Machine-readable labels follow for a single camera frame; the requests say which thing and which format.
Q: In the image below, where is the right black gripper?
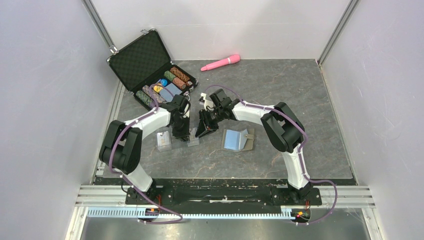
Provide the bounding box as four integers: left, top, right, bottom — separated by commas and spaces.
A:
196, 107, 225, 138

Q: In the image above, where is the credit card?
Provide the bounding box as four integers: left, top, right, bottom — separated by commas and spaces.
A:
187, 127, 200, 147
156, 131, 171, 148

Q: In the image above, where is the clear acrylic card stand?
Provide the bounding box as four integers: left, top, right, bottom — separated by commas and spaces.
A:
156, 130, 189, 152

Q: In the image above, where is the beige leather card holder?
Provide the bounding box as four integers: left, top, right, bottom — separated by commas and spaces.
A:
221, 128, 255, 152

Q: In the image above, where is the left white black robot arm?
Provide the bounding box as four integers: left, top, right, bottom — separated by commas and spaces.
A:
98, 95, 191, 204

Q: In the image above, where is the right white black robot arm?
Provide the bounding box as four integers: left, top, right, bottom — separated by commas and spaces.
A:
195, 88, 313, 204

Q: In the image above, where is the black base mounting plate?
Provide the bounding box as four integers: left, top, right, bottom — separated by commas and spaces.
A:
146, 178, 322, 214

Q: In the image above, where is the pink wand massager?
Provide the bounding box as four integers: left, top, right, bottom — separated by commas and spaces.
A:
200, 54, 241, 72

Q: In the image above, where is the black poker chip case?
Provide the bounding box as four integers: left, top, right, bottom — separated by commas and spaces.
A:
106, 28, 199, 110

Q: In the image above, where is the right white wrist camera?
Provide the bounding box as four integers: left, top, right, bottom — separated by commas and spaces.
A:
199, 92, 214, 111

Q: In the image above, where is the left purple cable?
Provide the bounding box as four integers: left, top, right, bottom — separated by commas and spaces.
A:
108, 83, 184, 225

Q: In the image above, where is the white slotted cable duct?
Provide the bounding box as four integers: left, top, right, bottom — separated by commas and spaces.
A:
87, 207, 295, 220

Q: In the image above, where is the aluminium frame rail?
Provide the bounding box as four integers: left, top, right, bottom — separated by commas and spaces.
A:
75, 185, 376, 209

